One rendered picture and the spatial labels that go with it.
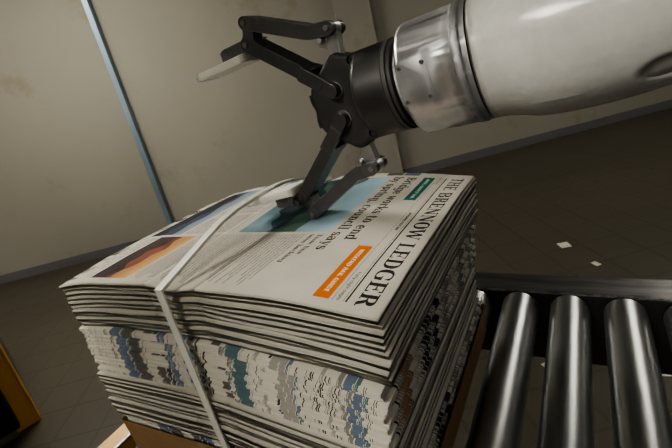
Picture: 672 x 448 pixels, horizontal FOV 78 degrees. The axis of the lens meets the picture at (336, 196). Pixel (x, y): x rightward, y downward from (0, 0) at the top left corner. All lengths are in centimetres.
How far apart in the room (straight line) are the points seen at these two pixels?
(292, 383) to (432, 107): 23
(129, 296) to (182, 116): 363
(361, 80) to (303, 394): 24
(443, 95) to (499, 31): 5
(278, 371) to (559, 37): 29
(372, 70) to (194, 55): 369
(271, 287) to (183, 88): 374
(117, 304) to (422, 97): 34
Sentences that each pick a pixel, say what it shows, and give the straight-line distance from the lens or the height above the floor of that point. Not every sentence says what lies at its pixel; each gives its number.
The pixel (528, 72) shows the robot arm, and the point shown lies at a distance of 29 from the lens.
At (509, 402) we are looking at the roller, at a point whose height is 80.
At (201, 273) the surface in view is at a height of 103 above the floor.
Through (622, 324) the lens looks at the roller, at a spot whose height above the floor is 80.
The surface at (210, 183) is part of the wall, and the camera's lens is 409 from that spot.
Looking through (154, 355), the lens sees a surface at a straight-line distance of 47.
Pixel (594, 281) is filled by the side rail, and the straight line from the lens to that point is 72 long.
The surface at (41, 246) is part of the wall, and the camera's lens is 481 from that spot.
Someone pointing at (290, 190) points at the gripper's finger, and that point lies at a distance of 43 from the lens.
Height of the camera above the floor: 118
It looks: 17 degrees down
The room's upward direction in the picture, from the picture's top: 14 degrees counter-clockwise
